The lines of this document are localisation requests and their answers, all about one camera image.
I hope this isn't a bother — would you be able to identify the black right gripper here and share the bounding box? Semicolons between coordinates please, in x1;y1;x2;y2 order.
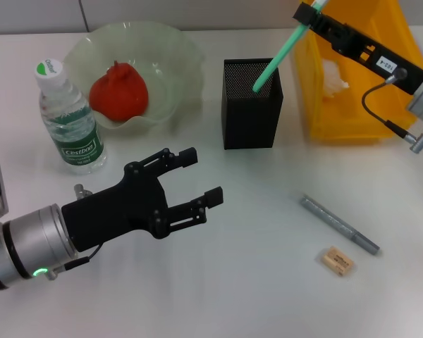
292;2;423;96

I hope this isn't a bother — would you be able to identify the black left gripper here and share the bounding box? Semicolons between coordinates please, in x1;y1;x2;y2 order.
61;147;225;253

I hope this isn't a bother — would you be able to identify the green pen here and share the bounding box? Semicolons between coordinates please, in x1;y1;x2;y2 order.
252;0;329;94

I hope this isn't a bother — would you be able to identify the white paper ball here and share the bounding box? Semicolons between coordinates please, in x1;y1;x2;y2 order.
320;58;350;101

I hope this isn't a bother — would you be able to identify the clear green-label water bottle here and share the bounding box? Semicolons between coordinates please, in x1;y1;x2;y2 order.
34;58;107;176

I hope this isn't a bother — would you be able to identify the grey pen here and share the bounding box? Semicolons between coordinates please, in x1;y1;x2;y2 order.
299;194;381;255

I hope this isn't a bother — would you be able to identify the beige eraser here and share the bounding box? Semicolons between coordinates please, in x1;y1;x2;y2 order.
319;246;355;277

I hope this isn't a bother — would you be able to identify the black mesh pen holder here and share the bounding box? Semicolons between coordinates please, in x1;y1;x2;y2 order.
221;58;285;151

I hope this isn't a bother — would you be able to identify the green glass fruit plate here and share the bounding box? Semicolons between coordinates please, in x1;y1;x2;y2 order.
63;21;205;137

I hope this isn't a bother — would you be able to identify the yellow plastic bin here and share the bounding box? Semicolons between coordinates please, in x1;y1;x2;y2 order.
295;0;423;145

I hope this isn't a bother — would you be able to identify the left gripper cable with connector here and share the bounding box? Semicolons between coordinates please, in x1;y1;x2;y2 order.
44;183;103;282

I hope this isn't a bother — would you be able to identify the gripper cable with connector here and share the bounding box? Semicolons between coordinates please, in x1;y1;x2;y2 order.
44;183;103;282
361;68;423;155

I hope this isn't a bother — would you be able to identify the right gripper cable with connector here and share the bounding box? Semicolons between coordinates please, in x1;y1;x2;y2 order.
361;68;423;155

